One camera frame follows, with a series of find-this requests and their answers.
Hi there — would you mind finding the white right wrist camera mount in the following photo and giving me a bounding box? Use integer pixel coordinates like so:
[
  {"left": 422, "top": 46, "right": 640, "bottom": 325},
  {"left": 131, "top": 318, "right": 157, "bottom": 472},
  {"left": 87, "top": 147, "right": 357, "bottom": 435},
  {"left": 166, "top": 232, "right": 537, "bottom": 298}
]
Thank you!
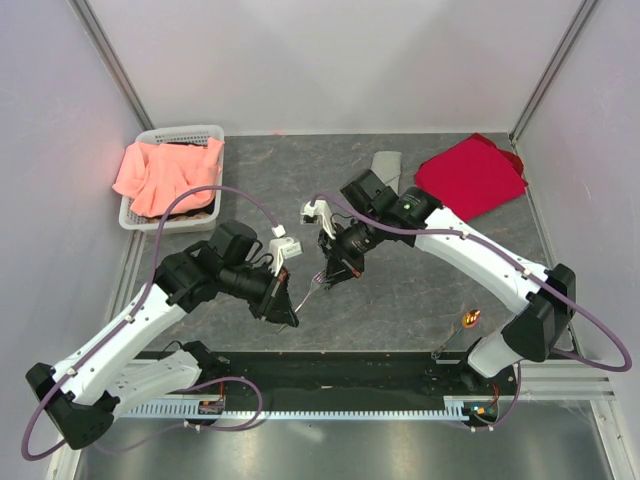
[{"left": 300, "top": 200, "right": 336, "bottom": 239}]

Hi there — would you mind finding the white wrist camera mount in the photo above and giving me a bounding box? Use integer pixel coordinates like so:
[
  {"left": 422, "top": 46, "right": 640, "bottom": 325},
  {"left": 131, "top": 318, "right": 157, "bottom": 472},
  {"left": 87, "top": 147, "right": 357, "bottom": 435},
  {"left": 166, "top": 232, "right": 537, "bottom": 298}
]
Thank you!
[
  {"left": 268, "top": 225, "right": 303, "bottom": 276},
  {"left": 300, "top": 200, "right": 336, "bottom": 239}
]

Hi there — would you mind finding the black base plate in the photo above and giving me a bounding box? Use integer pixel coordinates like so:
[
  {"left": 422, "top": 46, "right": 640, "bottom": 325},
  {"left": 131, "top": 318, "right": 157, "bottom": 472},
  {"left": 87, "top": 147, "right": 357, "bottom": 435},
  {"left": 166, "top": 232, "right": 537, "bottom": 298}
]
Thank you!
[{"left": 129, "top": 350, "right": 521, "bottom": 401}]

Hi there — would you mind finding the aluminium frame post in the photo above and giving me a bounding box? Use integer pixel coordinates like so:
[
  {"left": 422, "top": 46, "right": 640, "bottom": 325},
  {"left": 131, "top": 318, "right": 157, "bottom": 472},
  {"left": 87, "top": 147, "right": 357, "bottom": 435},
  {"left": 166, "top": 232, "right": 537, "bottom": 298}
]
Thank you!
[
  {"left": 69, "top": 0, "right": 155, "bottom": 130},
  {"left": 508, "top": 0, "right": 600, "bottom": 148}
]

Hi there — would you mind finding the red folded napkin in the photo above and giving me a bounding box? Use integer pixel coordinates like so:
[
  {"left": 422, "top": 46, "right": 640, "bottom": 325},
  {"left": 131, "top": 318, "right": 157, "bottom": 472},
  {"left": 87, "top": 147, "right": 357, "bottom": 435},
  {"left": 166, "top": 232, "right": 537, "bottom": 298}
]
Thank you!
[{"left": 414, "top": 133, "right": 528, "bottom": 222}]

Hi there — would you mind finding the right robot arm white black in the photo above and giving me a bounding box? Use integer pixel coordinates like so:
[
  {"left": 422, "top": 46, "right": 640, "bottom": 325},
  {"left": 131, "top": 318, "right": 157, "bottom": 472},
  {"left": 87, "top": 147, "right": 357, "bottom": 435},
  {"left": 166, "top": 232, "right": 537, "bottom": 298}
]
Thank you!
[{"left": 301, "top": 169, "right": 576, "bottom": 394}]

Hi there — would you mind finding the left aluminium frame post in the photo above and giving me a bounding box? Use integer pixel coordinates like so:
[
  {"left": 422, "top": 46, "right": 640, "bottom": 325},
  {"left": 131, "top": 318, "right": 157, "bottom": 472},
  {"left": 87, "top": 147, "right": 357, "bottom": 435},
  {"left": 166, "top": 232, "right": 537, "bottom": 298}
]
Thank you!
[{"left": 69, "top": 0, "right": 155, "bottom": 130}]

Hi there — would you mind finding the silver spoon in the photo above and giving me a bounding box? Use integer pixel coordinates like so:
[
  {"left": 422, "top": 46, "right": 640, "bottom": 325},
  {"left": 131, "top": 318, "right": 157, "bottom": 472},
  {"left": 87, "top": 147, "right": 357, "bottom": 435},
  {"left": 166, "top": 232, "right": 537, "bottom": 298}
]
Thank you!
[{"left": 431, "top": 309, "right": 481, "bottom": 360}]

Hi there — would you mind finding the grey cloth napkin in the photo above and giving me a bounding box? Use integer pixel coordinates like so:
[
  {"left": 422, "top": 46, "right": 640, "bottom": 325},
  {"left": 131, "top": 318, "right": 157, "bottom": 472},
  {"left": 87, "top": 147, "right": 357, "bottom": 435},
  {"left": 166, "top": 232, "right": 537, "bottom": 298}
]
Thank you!
[{"left": 371, "top": 151, "right": 402, "bottom": 194}]

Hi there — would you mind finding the white slotted cable duct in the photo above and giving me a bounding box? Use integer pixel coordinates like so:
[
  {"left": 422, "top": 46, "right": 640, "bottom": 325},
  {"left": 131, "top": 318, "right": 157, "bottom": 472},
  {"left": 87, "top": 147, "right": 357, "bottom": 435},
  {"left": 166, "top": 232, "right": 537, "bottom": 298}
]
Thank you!
[{"left": 123, "top": 396, "right": 471, "bottom": 422}]

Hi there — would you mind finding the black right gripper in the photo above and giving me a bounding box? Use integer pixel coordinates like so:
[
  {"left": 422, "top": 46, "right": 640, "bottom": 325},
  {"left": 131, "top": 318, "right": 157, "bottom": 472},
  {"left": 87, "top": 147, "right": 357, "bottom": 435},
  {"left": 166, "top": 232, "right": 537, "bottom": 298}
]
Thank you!
[{"left": 317, "top": 212, "right": 384, "bottom": 290}]

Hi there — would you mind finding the right aluminium frame post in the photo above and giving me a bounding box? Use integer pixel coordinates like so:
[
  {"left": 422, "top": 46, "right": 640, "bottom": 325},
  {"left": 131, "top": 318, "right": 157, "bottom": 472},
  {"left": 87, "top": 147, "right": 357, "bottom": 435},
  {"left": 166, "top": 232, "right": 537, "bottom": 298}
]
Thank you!
[{"left": 508, "top": 0, "right": 600, "bottom": 148}]

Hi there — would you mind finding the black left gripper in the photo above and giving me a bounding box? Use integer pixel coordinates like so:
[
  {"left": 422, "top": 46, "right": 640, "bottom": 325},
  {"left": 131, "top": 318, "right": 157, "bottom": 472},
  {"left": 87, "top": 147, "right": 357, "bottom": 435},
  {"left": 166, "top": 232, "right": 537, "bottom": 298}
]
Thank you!
[{"left": 221, "top": 260, "right": 299, "bottom": 327}]

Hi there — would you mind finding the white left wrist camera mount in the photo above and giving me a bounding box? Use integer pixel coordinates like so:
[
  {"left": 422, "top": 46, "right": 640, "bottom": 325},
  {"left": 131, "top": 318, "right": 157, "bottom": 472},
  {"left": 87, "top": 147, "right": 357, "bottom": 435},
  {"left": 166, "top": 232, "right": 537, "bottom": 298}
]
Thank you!
[{"left": 268, "top": 225, "right": 303, "bottom": 276}]

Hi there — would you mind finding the salmon pink cloth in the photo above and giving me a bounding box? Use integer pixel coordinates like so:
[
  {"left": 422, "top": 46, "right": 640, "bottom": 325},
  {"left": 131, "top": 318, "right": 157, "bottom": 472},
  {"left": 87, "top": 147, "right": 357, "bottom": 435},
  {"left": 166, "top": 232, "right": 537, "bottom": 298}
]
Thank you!
[{"left": 113, "top": 137, "right": 224, "bottom": 218}]

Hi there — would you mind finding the white plastic basket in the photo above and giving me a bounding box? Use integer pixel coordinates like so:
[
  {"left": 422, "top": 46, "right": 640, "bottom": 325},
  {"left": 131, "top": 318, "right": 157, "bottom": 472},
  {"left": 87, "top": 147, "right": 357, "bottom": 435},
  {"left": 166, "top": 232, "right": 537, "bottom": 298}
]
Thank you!
[{"left": 118, "top": 123, "right": 226, "bottom": 236}]

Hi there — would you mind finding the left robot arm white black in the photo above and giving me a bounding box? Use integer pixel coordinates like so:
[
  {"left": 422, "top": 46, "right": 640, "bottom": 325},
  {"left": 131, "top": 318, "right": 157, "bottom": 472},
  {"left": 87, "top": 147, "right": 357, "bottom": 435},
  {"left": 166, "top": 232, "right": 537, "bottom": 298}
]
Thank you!
[{"left": 26, "top": 220, "right": 302, "bottom": 450}]

